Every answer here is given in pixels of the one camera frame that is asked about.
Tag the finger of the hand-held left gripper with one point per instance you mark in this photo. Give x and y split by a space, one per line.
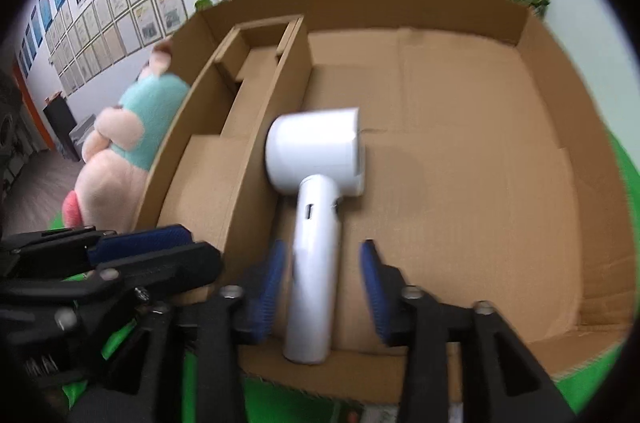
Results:
165 268
145 243

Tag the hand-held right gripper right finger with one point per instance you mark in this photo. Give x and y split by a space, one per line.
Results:
375 293

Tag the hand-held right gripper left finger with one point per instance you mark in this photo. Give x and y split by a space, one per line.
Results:
267 293

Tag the pink plush toy teal shirt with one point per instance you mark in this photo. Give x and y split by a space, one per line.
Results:
140 128

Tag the white hair dryer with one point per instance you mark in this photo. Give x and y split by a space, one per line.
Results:
315 153

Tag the small narrow cardboard box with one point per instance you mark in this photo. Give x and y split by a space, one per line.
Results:
250 128

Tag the large cardboard box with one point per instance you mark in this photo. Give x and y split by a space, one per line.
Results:
475 153

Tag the grey stool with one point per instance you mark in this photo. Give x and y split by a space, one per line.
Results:
82 133

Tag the black cabinet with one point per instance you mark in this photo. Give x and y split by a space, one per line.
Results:
60 128

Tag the green tablecloth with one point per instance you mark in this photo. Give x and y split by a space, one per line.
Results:
615 378

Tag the wall of framed certificates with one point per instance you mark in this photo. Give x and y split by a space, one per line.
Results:
125 13

